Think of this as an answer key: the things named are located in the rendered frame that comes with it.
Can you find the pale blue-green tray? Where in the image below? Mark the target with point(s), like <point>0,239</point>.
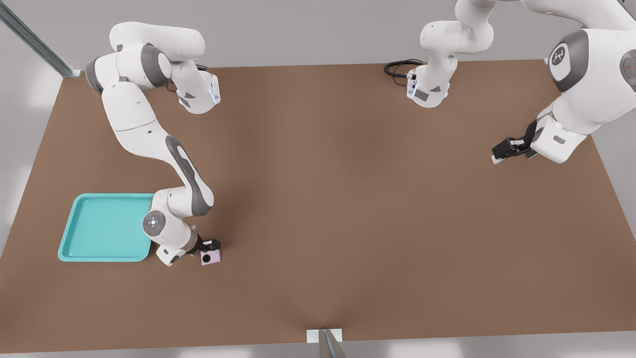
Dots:
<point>104,227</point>

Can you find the silver frame post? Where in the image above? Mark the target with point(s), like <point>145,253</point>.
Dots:
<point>35,42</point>
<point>325,343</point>

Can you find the pale lilac phone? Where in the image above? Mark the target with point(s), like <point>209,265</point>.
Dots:
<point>210,256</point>

